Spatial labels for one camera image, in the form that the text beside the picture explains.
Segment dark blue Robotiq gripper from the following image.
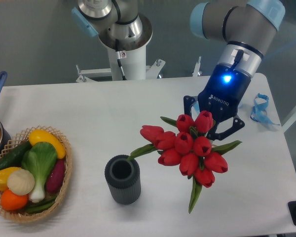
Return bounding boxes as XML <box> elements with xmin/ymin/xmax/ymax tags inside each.
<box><xmin>183</xmin><ymin>65</ymin><xmax>251</xmax><ymax>141</ymax></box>

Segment red tulip bouquet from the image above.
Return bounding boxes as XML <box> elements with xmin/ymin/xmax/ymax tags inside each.
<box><xmin>127</xmin><ymin>111</ymin><xmax>241</xmax><ymax>212</ymax></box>

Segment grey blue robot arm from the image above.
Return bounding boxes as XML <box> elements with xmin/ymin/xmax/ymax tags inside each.
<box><xmin>72</xmin><ymin>0</ymin><xmax>285</xmax><ymax>140</ymax></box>

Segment dark grey ribbed vase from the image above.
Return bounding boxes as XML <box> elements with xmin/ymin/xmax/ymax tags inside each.
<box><xmin>105</xmin><ymin>155</ymin><xmax>141</xmax><ymax>205</ymax></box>

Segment blue ribbon strip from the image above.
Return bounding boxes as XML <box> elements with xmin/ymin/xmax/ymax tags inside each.
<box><xmin>250</xmin><ymin>93</ymin><xmax>280</xmax><ymax>125</ymax></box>

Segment purple sweet potato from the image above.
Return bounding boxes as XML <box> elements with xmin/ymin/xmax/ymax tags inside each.
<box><xmin>45</xmin><ymin>159</ymin><xmax>65</xmax><ymax>193</ymax></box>

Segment green bok choy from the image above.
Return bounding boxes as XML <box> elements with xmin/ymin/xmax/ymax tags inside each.
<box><xmin>21</xmin><ymin>142</ymin><xmax>57</xmax><ymax>203</ymax></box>

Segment green bean pods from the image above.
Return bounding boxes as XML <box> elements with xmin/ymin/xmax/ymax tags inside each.
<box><xmin>25</xmin><ymin>196</ymin><xmax>56</xmax><ymax>214</ymax></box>

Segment white steamed bun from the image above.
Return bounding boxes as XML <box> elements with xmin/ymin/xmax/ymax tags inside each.
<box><xmin>7</xmin><ymin>169</ymin><xmax>35</xmax><ymax>196</ymax></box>

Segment green cucumber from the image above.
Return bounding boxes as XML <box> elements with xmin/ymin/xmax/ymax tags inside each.
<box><xmin>0</xmin><ymin>141</ymin><xmax>32</xmax><ymax>170</ymax></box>

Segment woven wicker basket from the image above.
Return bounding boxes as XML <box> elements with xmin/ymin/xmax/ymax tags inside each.
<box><xmin>0</xmin><ymin>125</ymin><xmax>73</xmax><ymax>223</ymax></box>

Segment orange fruit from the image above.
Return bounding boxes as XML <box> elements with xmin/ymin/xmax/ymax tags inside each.
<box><xmin>0</xmin><ymin>189</ymin><xmax>28</xmax><ymax>211</ymax></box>

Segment yellow bell pepper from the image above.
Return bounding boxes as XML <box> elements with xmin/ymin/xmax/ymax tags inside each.
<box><xmin>0</xmin><ymin>167</ymin><xmax>21</xmax><ymax>191</ymax></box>

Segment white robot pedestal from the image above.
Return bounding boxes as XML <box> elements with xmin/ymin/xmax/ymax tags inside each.
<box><xmin>76</xmin><ymin>46</ymin><xmax>166</xmax><ymax>83</ymax></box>

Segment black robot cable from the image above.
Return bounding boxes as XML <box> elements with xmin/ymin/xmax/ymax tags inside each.
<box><xmin>114</xmin><ymin>39</ymin><xmax>127</xmax><ymax>81</ymax></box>

